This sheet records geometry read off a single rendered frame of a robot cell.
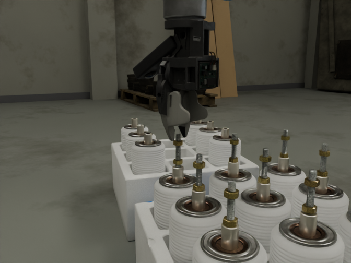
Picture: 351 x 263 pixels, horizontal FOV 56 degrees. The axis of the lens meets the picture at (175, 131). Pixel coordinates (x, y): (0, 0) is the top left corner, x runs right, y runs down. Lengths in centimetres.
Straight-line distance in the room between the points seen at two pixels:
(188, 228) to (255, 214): 11
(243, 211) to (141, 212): 22
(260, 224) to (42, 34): 370
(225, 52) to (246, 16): 94
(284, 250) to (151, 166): 51
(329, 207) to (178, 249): 26
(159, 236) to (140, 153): 34
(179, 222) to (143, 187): 38
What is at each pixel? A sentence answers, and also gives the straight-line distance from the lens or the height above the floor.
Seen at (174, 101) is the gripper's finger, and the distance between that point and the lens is 59.
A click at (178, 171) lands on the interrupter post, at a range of 64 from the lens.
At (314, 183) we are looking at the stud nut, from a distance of 48.
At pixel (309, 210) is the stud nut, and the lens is 49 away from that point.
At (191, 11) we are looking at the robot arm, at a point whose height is 56.
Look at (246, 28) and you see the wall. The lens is 506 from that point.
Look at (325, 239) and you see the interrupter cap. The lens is 50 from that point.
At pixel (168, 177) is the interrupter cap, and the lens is 67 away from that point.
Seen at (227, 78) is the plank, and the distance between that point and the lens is 423.
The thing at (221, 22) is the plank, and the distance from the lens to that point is 436.
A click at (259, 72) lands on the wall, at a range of 522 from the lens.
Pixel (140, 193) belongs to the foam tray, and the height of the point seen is 14.
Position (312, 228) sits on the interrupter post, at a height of 26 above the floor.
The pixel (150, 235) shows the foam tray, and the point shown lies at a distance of 62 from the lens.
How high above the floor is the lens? 49
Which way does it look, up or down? 13 degrees down
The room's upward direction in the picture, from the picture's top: straight up
